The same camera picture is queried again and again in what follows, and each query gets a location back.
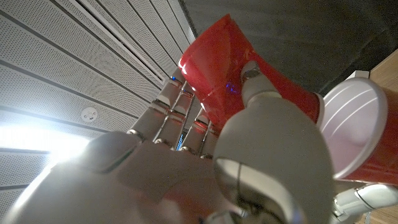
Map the red plastic cup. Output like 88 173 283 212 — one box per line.
178 13 326 133
316 77 398 185

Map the black curtain backdrop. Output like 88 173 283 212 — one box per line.
182 0 398 96

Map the white power strip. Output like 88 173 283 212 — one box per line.
345 70 371 81

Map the round white ceiling sensor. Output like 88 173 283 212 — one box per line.
80 106 99 123

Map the bright ceiling light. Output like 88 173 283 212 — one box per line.
0 123 93 164

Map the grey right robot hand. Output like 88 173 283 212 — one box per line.
0 60 335 224

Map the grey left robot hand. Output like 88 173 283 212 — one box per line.
328 183 398 224

